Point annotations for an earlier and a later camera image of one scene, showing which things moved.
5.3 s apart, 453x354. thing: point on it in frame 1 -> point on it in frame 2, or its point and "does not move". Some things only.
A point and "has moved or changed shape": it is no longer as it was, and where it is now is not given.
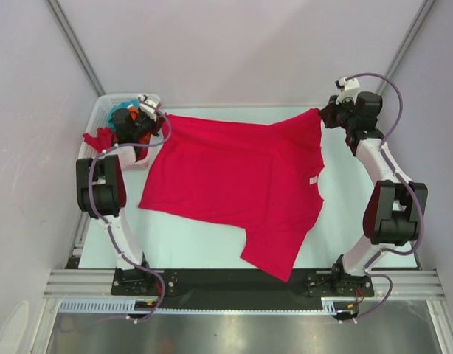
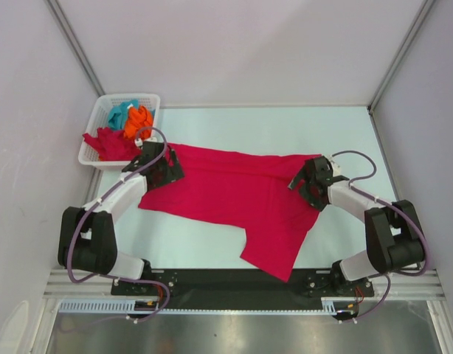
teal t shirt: (126, 104) does not move
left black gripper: (153, 123) -> (173, 172)
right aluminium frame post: (406, 43) does not move
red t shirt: (261, 176) has moved or changed shape
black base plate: (237, 288) does not move
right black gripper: (327, 113) -> (317, 203)
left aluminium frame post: (56, 8) does not move
